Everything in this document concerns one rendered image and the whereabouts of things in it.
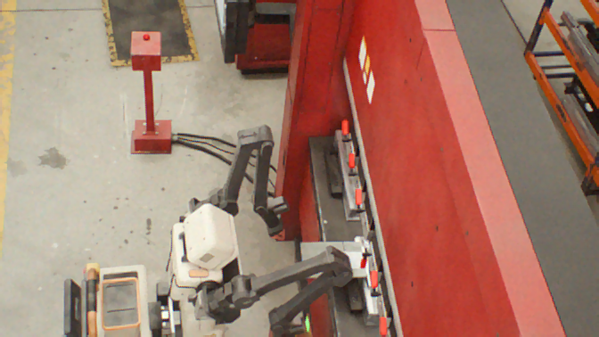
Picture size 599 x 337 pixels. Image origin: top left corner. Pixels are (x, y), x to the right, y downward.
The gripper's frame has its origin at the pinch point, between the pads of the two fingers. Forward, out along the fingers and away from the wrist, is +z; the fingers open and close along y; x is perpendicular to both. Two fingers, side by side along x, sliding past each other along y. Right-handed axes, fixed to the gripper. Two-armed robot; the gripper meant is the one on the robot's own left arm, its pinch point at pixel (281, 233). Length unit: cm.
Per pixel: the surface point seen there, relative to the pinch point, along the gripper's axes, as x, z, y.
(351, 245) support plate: -26.1, 12.8, -10.1
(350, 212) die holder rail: -28.3, 22.9, 14.0
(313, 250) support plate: -10.8, 5.1, -11.0
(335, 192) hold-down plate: -24.2, 22.6, 28.2
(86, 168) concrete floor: 123, 49, 138
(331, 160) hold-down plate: -26, 24, 48
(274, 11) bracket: -24, -11, 127
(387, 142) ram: -59, -49, -16
